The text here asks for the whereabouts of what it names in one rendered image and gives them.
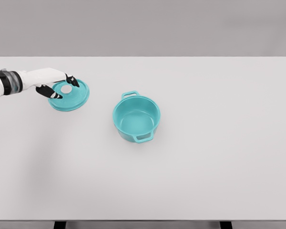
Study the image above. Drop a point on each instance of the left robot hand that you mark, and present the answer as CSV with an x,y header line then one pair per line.
x,y
50,75

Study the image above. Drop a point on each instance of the teal pot lid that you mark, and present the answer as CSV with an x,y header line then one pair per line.
x,y
72,98

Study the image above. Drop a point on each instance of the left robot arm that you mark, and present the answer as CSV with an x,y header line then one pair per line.
x,y
12,80

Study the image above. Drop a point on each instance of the teal pot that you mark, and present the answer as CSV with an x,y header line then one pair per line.
x,y
136,119

